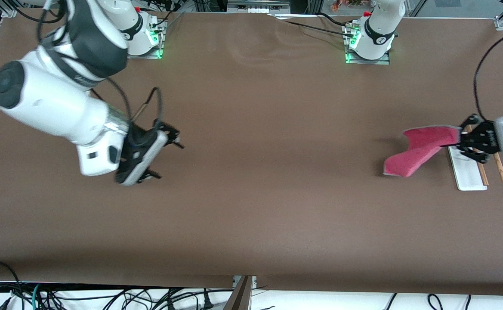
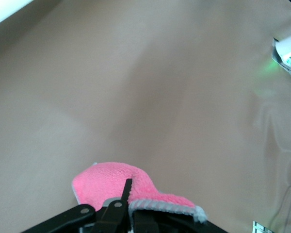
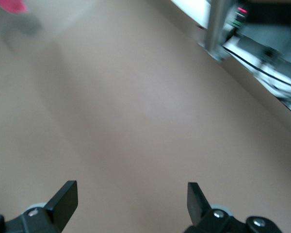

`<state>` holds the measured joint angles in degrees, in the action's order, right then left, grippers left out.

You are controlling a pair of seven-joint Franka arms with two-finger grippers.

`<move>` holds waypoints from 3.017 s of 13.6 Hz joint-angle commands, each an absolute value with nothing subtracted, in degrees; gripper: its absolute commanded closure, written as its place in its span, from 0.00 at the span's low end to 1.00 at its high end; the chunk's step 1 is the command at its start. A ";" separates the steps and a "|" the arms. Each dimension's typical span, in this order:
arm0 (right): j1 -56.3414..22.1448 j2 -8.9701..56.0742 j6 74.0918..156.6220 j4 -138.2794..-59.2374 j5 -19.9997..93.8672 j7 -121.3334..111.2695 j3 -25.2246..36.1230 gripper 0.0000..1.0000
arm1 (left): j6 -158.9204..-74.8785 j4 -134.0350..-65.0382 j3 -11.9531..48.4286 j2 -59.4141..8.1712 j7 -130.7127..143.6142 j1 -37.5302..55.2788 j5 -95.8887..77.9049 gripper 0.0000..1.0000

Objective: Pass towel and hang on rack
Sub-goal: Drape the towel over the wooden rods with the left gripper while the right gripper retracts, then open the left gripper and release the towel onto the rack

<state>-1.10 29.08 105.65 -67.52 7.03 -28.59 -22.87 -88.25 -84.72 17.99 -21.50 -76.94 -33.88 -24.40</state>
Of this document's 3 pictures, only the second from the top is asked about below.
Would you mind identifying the thin black cable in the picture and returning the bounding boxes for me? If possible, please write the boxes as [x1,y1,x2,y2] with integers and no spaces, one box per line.
[268,183,291,225]

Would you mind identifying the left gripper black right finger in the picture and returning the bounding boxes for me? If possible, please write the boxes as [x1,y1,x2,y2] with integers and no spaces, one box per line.
[130,210,161,233]

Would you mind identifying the pink and grey towel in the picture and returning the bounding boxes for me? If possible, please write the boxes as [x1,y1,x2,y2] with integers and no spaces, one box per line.
[72,161,207,224]

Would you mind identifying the brown table cover sheet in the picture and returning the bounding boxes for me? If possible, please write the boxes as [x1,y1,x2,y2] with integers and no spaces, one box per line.
[0,0,291,233]

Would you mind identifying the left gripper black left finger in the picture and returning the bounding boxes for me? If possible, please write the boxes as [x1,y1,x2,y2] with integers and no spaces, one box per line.
[93,178,133,233]

